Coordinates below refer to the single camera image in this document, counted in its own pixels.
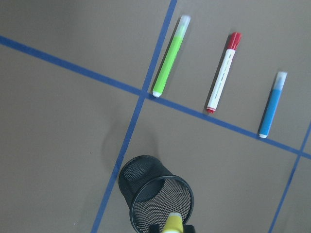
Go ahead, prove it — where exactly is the blue marker pen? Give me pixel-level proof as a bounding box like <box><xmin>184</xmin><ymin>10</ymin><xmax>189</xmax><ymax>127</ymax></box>
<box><xmin>259</xmin><ymin>71</ymin><xmax>287</xmax><ymax>139</ymax></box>

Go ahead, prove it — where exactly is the red white marker pen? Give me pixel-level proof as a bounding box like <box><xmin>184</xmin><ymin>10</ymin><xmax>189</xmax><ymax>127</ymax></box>
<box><xmin>206</xmin><ymin>32</ymin><xmax>242</xmax><ymax>113</ymax></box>

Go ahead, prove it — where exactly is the green highlighter pen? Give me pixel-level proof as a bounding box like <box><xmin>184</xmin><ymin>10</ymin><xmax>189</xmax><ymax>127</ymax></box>
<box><xmin>152</xmin><ymin>15</ymin><xmax>191</xmax><ymax>98</ymax></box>

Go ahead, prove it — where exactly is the yellow highlighter pen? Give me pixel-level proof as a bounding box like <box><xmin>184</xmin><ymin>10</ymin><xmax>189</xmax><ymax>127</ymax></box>
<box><xmin>162</xmin><ymin>212</ymin><xmax>183</xmax><ymax>233</ymax></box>

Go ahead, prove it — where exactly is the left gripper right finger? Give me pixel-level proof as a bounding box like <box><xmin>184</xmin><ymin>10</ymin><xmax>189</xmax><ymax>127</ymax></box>
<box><xmin>183</xmin><ymin>225</ymin><xmax>196</xmax><ymax>233</ymax></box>

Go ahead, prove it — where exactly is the black mesh pen cup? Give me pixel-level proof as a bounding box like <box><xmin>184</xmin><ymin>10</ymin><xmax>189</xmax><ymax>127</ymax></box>
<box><xmin>118</xmin><ymin>155</ymin><xmax>194</xmax><ymax>233</ymax></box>

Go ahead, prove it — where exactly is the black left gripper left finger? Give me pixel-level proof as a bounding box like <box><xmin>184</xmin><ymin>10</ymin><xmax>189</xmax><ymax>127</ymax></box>
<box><xmin>148</xmin><ymin>224</ymin><xmax>163</xmax><ymax>233</ymax></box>

